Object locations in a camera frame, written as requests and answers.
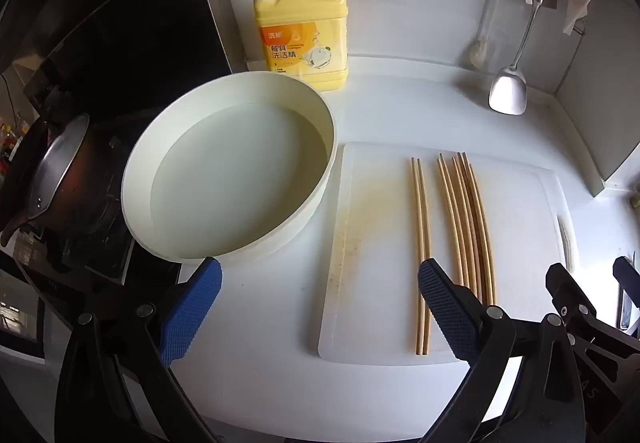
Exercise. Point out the yellow detergent pump bottle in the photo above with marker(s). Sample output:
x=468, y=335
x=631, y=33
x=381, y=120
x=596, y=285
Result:
x=305, y=43

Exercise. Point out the white bottle brush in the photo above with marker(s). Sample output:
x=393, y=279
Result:
x=487, y=23

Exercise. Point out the black gas stove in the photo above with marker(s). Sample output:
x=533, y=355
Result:
x=90, y=263

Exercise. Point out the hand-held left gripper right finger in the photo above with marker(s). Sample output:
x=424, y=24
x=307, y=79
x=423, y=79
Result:
x=447, y=313

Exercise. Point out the metal spatula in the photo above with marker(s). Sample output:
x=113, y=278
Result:
x=509, y=88

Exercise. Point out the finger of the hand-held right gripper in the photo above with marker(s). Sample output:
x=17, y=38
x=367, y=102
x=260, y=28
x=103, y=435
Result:
x=567, y=290
x=627, y=273

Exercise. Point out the dark cooking pot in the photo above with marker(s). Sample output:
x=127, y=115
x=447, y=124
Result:
x=95, y=173

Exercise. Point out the white round basin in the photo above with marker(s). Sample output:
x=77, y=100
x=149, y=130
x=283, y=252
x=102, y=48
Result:
x=235, y=173

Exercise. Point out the white plastic cutting board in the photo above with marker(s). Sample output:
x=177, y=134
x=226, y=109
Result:
x=370, y=248

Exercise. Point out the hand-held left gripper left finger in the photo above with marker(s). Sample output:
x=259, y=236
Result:
x=192, y=313

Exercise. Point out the row of condiment bottles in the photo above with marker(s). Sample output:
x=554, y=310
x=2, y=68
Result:
x=10, y=138

